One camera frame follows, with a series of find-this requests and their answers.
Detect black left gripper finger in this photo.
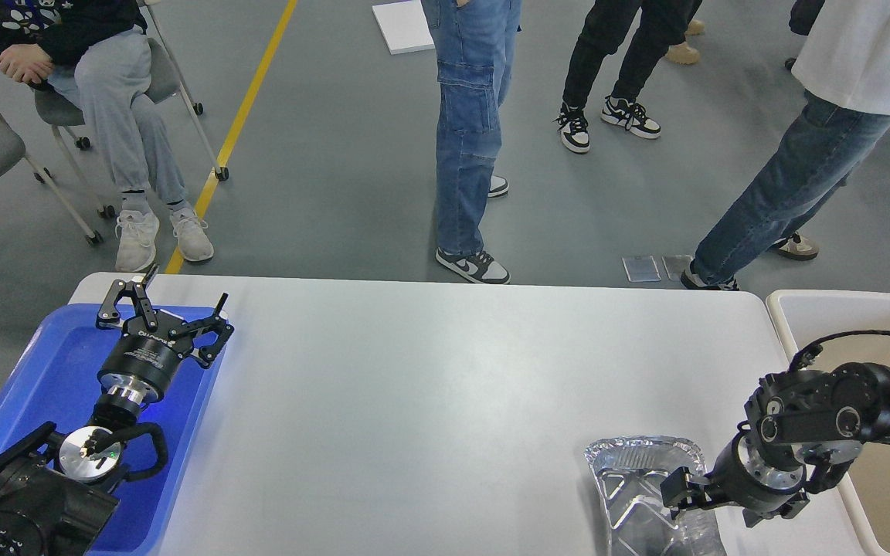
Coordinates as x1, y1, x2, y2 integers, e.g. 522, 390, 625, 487
176, 293, 234, 368
96, 263, 159, 331

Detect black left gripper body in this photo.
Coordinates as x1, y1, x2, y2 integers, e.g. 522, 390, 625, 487
97, 309, 212, 404

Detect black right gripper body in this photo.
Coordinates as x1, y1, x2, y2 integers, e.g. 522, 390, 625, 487
712, 432, 810, 513

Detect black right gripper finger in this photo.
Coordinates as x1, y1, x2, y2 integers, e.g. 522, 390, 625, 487
744, 497, 805, 528
660, 467, 724, 520

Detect aluminium foil tray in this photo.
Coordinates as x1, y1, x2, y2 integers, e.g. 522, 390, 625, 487
584, 436, 726, 555

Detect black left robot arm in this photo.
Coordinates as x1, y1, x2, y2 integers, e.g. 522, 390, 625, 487
0, 271, 234, 555

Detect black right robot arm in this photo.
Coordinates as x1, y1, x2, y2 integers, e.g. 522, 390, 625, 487
661, 337, 890, 527

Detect blue plastic tray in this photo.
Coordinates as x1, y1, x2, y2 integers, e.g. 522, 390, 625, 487
0, 303, 225, 555

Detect beige plastic bin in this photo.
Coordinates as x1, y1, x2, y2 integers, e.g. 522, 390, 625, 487
766, 290, 890, 555

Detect right metal floor plate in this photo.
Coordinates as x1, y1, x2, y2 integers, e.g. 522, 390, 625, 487
661, 256, 694, 281

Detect metal floor plate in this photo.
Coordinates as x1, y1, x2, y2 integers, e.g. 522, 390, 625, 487
661, 256, 694, 281
622, 256, 661, 283

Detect left metal floor plate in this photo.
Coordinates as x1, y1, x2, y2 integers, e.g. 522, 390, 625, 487
622, 256, 661, 283

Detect grey chair on wheels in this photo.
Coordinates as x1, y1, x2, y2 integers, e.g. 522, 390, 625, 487
34, 1, 229, 219

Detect seated person light jeans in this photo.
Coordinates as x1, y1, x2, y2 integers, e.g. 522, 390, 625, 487
0, 1, 213, 272

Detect white board on floor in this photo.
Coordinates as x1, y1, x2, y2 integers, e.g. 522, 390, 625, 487
372, 1, 434, 54

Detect person in blue jeans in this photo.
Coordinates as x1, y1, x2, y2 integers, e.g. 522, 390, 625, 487
421, 1, 521, 284

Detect person in black trousers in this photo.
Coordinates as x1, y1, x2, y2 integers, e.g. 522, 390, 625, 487
555, 0, 705, 154

